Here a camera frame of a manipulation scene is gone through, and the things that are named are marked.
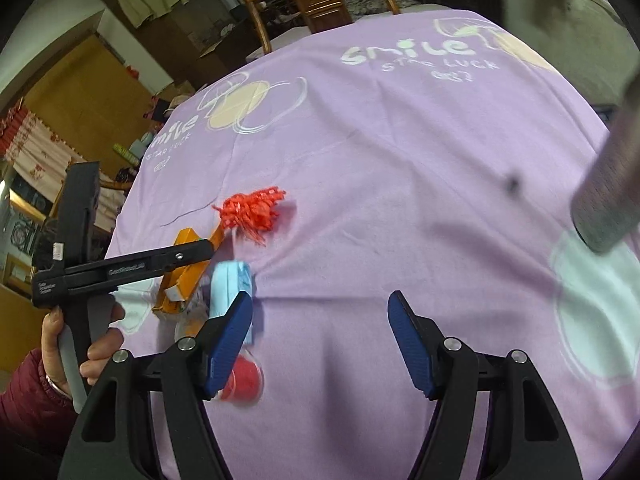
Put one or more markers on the orange cardboard box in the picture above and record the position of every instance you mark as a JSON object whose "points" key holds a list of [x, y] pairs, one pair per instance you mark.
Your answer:
{"points": [[187, 285]]}

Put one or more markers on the light blue packet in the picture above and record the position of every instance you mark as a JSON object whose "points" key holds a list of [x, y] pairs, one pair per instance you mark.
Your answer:
{"points": [[227, 285]]}

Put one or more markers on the purple printed tablecloth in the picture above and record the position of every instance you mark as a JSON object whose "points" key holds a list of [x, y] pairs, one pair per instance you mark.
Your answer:
{"points": [[400, 160]]}

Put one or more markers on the red foam fruit net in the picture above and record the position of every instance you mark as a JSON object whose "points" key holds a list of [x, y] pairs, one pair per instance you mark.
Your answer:
{"points": [[250, 212]]}

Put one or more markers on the brown wooden wardrobe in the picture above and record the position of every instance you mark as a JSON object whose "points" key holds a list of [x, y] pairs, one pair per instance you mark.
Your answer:
{"points": [[210, 25]]}

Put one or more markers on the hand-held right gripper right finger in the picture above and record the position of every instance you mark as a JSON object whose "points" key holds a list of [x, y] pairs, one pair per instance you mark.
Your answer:
{"points": [[410, 340]]}

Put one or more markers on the red jelly cup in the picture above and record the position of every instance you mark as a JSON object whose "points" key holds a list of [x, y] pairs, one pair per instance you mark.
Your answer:
{"points": [[245, 377]]}

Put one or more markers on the stainless steel bottle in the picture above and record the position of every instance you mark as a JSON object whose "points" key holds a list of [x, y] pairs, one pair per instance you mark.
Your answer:
{"points": [[610, 195]]}

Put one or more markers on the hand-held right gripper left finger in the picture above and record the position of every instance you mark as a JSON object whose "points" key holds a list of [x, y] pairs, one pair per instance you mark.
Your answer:
{"points": [[230, 340]]}

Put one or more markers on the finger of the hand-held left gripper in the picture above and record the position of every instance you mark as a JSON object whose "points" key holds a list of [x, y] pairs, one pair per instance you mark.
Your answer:
{"points": [[185, 255]]}

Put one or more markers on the person's left forearm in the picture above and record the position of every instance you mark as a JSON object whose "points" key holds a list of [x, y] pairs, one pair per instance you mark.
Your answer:
{"points": [[30, 400]]}

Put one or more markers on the person's left hand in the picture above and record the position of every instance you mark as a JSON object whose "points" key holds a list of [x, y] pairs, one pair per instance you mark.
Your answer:
{"points": [[102, 350]]}

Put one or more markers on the floral door curtain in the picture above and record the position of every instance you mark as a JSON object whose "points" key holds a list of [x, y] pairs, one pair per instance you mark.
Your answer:
{"points": [[40, 150]]}

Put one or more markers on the green spray can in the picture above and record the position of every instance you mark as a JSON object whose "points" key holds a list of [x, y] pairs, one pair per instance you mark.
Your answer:
{"points": [[125, 152]]}

